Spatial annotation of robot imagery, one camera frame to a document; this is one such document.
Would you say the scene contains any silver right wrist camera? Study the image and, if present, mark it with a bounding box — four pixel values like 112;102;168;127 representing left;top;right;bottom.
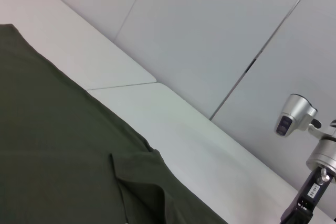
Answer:
274;93;322;138

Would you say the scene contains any dark green FREE! t-shirt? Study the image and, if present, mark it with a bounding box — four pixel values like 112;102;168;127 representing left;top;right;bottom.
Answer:
0;24;229;224

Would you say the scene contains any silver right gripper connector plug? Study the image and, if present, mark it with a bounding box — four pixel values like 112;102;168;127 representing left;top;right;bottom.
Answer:
316;168;331;186

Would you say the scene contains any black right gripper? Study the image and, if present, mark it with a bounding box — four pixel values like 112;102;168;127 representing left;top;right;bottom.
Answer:
279;166;334;224

